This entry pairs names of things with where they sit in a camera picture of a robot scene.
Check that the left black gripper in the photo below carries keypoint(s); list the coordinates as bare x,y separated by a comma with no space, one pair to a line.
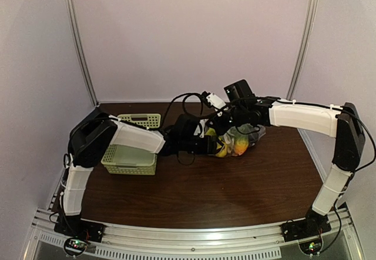
210,145

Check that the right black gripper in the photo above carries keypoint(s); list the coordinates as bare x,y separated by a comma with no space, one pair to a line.
224,123

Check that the clear zip top bag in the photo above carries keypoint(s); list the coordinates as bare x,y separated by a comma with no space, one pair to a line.
254,134

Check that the green plastic basket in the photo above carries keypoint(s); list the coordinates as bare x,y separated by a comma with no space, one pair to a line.
125,160

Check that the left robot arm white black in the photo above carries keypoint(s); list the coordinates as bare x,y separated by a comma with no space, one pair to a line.
89,141

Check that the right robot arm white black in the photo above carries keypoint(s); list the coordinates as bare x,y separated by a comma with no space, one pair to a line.
340,122

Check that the orange fake fruit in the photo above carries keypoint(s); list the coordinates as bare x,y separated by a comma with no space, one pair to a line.
240,146

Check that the yellow fake banana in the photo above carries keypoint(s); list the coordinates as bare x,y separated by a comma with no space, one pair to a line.
223,143

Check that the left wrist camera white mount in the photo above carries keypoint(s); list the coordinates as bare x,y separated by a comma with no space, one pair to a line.
201,128

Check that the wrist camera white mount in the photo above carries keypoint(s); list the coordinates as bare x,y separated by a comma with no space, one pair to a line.
214,101
201,128

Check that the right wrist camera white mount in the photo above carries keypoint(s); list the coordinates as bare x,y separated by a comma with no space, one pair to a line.
214,101

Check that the aluminium front rail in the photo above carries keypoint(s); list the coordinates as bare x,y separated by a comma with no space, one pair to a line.
132,242

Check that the right aluminium frame post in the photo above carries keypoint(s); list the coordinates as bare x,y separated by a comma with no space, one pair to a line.
303,48

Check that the aluminium frame post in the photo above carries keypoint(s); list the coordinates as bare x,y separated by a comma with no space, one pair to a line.
77,42
303,48

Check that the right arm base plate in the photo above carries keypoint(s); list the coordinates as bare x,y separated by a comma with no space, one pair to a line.
304,228

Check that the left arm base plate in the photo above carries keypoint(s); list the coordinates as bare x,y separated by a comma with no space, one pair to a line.
83,230

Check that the left aluminium frame post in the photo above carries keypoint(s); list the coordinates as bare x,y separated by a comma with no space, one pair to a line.
77,42

